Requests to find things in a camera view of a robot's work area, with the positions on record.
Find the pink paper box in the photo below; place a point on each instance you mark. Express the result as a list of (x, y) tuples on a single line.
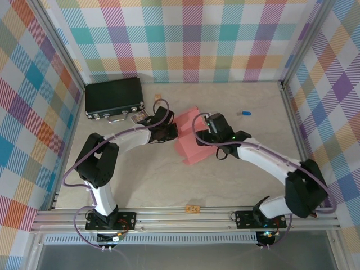
[(191, 146)]

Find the blue key tag with key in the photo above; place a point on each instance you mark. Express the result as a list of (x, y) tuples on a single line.
[(247, 113)]

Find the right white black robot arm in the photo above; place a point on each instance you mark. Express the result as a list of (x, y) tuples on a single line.
[(267, 160)]

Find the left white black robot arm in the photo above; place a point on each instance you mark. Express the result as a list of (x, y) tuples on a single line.
[(104, 199)]

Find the small wooden block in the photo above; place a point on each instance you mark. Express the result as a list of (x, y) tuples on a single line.
[(157, 97)]

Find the black briefcase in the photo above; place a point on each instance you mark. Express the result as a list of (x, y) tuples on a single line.
[(112, 95)]

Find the small black electronics board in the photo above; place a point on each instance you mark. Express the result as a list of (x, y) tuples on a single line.
[(112, 239), (267, 236)]

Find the grey metal panel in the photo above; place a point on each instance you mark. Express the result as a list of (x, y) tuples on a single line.
[(182, 258)]

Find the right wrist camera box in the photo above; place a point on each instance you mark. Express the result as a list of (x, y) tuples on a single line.
[(204, 114)]

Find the aluminium side rail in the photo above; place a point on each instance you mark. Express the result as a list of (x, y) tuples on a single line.
[(73, 121), (296, 126)]

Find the orange tag on rail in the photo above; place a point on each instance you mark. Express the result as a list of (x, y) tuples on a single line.
[(193, 208)]

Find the black base plate of right arm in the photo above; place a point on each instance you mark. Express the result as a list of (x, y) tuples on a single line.
[(244, 219)]

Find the aluminium frame rail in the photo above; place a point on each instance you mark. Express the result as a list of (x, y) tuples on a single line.
[(182, 219)]

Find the black base plate of left arm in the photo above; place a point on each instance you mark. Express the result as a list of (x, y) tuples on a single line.
[(126, 220)]

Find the aluminium frame post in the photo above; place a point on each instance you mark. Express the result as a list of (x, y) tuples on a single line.
[(59, 42), (305, 39)]

